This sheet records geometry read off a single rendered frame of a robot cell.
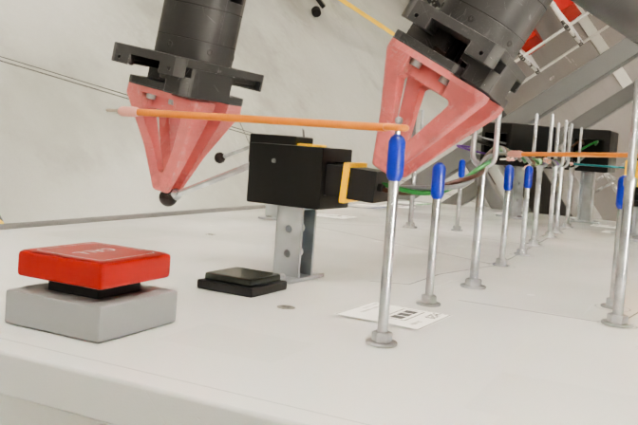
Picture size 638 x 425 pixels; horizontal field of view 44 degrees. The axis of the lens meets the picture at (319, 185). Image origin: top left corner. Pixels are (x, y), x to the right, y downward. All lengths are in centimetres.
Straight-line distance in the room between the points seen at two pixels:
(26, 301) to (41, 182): 185
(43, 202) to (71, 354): 185
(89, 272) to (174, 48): 25
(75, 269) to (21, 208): 177
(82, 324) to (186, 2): 28
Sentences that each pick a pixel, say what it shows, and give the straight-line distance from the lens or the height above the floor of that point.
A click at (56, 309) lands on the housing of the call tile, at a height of 110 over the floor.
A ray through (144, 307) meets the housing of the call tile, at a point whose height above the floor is 112.
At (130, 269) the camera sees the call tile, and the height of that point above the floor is 113.
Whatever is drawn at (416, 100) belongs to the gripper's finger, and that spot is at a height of 123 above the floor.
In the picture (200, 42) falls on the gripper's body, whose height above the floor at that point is 113.
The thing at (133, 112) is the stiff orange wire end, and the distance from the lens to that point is 44.
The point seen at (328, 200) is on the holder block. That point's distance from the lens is 52.
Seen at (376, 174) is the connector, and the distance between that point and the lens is 50.
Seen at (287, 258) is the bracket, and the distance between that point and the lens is 54.
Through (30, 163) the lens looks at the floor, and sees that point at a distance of 225.
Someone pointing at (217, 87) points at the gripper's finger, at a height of 112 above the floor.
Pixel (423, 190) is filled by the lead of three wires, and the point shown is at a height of 121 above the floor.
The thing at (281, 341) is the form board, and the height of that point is 116.
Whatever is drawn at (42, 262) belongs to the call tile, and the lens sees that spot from 38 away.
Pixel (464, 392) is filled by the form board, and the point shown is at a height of 124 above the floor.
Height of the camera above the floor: 135
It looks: 22 degrees down
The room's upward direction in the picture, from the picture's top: 56 degrees clockwise
